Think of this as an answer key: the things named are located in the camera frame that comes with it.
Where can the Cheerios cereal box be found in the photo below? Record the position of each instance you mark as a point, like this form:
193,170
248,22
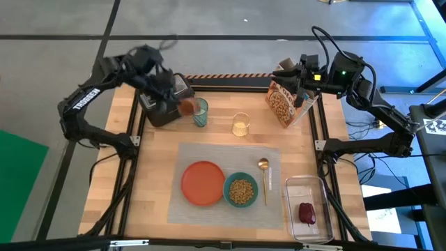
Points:
282,108

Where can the black side table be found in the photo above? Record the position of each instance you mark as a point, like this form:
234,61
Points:
432,167

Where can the teal bowl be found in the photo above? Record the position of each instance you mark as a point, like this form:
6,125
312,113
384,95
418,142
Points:
226,190

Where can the dark red fruit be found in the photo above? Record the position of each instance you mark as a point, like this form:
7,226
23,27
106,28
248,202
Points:
307,213

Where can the cereal pieces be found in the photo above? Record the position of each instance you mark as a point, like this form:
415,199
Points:
241,191

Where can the green floor mat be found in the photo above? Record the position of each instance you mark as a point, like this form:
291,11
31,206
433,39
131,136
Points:
17,181

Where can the white paper sheet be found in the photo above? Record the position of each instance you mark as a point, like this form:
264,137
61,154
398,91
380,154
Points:
381,216

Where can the orange plate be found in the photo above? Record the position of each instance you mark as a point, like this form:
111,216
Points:
202,183

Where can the hazard striped bar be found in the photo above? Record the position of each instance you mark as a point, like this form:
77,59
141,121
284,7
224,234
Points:
226,75

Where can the teal faceted cup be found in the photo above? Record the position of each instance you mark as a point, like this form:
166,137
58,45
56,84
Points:
201,116

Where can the clear plastic container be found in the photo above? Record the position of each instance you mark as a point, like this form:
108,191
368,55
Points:
306,188

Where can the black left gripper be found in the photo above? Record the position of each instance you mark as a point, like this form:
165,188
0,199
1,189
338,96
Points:
160,87

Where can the brown toast slice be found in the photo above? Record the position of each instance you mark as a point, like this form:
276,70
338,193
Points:
188,107

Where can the clear ribbed juice glass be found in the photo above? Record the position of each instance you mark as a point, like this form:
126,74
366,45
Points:
240,125

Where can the gold spoon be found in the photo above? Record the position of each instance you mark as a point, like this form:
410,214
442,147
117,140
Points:
263,164

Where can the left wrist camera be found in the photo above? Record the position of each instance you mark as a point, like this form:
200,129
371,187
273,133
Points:
148,57

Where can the grey woven placemat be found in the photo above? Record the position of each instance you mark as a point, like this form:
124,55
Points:
226,153

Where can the black aluminium table frame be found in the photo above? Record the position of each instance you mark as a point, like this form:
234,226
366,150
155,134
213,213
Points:
125,195

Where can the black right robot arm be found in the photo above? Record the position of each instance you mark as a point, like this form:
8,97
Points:
380,111

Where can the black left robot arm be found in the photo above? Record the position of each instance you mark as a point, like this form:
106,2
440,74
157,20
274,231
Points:
83,99

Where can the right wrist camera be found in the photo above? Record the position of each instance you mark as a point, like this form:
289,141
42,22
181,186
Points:
310,62

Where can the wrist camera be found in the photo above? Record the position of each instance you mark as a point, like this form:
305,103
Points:
148,57
310,62

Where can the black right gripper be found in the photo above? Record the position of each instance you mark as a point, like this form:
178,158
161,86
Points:
315,82

